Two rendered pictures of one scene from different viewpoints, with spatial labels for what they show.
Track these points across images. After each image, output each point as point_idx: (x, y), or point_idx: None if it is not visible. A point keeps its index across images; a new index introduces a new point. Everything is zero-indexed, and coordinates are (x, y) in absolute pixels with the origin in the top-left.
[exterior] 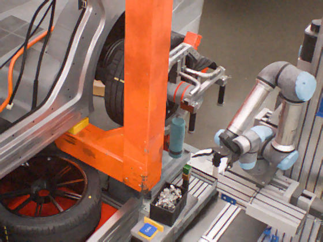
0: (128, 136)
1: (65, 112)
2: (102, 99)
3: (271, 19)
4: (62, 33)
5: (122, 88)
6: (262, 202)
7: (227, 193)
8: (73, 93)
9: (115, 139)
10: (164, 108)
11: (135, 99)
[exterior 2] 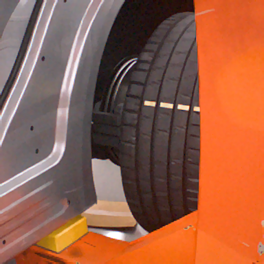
0: (212, 223)
1: (29, 187)
2: (97, 231)
3: None
4: (19, 31)
5: (168, 124)
6: None
7: None
8: (45, 144)
9: (168, 245)
10: None
11: (236, 91)
